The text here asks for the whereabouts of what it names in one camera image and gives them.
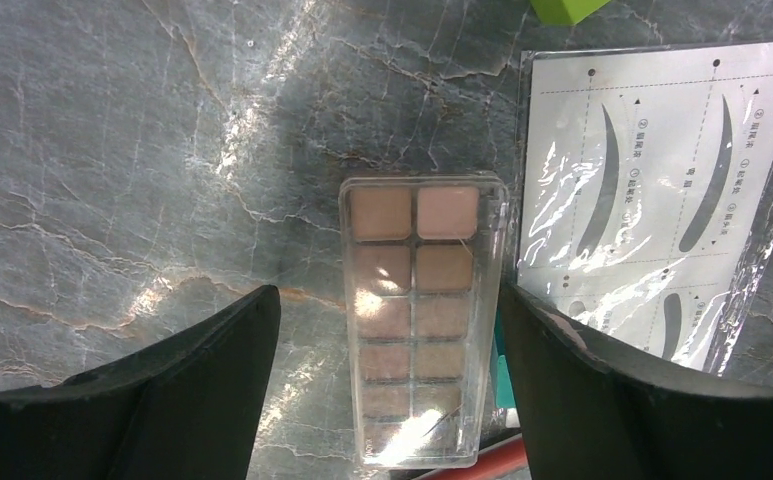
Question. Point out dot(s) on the eyebrow stencil card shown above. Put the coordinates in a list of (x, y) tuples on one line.
[(647, 200)]

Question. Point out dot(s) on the teal cube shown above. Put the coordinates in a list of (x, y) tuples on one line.
[(499, 372)]

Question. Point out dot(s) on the red lip gloss tube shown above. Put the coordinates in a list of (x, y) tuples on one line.
[(495, 461)]

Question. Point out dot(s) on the lime green cube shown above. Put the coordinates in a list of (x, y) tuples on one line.
[(565, 12)]

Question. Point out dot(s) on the brown eyeshadow palette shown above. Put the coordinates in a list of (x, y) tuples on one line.
[(422, 258)]

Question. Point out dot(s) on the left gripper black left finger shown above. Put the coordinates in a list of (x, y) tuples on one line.
[(186, 407)]

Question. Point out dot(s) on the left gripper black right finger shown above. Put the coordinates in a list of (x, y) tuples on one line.
[(593, 407)]

